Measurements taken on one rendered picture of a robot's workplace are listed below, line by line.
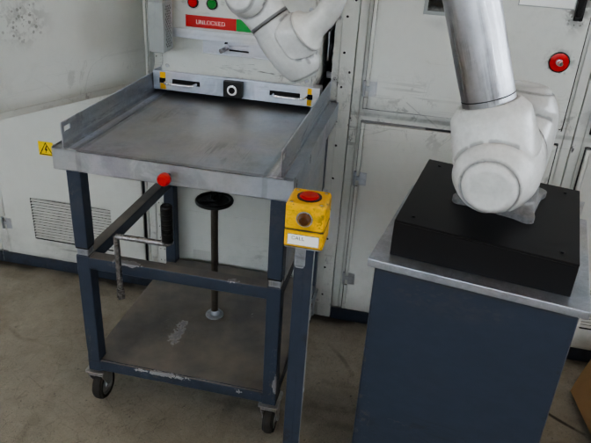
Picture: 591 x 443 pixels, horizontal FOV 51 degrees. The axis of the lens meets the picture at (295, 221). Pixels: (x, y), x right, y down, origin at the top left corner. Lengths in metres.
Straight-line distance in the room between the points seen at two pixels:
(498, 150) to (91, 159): 0.97
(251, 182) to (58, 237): 1.35
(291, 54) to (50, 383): 1.32
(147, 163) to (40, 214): 1.18
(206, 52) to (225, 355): 0.94
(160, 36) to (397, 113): 0.78
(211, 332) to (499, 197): 1.17
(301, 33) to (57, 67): 0.84
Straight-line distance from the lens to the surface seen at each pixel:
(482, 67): 1.19
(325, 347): 2.31
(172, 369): 1.94
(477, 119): 1.19
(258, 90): 1.98
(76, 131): 1.70
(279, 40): 1.51
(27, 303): 2.62
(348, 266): 2.30
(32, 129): 2.54
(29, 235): 2.76
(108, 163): 1.61
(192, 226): 2.41
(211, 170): 1.51
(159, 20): 1.94
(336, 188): 2.19
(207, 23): 2.00
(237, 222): 2.34
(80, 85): 2.10
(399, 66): 2.02
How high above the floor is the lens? 1.42
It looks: 27 degrees down
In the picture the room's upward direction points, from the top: 4 degrees clockwise
